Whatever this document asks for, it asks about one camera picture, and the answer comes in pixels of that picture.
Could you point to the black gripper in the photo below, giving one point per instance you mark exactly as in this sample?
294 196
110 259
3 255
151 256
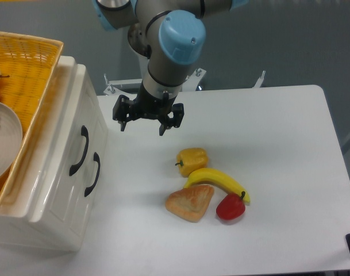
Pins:
147 106

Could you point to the triangular pastry bread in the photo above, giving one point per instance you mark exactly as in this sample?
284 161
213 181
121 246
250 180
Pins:
190 203

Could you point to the red bell pepper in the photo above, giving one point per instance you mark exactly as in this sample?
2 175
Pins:
231 207

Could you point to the black drawer handle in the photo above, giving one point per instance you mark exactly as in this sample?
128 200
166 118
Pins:
81 150
95 176

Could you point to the yellow banana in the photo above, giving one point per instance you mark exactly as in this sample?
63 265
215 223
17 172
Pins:
218 178

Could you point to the white drawer cabinet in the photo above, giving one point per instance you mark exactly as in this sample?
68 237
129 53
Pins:
17 208

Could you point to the yellow bell pepper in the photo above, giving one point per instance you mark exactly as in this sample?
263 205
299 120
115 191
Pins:
190 159

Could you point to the black top drawer handle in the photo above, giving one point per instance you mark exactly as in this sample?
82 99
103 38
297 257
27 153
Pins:
81 150

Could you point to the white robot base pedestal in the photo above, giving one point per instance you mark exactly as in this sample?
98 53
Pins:
139 45

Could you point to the grey round plate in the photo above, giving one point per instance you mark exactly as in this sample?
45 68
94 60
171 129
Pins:
10 137

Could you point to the black lower drawer handle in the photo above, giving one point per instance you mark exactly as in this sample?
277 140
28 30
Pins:
95 176

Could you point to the yellow woven basket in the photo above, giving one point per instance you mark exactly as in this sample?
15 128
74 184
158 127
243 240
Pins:
29 63

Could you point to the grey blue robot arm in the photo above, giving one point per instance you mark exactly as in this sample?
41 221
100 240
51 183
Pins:
173 36

